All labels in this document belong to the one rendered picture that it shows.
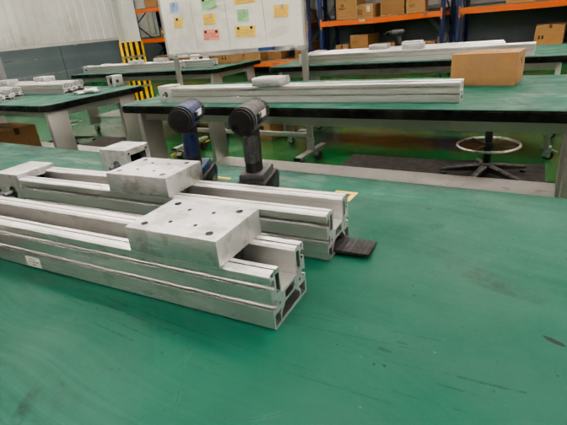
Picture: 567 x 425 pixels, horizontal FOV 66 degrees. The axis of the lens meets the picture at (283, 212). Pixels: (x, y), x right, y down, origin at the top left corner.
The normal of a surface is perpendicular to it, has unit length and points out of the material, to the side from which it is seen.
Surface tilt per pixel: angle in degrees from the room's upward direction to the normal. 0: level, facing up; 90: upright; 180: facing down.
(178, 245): 90
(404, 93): 90
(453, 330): 0
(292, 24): 90
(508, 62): 88
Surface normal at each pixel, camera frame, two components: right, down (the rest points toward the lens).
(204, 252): -0.45, 0.39
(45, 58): 0.85, 0.13
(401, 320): -0.09, -0.91
